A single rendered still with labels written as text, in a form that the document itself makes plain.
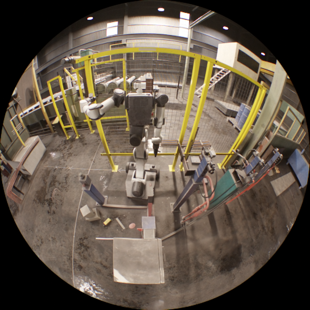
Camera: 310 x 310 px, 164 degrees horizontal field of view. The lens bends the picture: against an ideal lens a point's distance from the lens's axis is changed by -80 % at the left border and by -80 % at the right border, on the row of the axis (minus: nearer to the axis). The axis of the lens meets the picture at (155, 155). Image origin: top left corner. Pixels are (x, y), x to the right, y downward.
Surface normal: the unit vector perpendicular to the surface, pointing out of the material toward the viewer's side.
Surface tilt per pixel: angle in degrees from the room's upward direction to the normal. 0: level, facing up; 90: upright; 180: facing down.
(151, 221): 0
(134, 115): 96
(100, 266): 0
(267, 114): 90
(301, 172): 90
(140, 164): 54
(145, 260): 0
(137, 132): 36
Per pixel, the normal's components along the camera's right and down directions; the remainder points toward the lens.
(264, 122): -1.00, 0.00
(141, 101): 0.18, 0.61
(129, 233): 0.05, -0.69
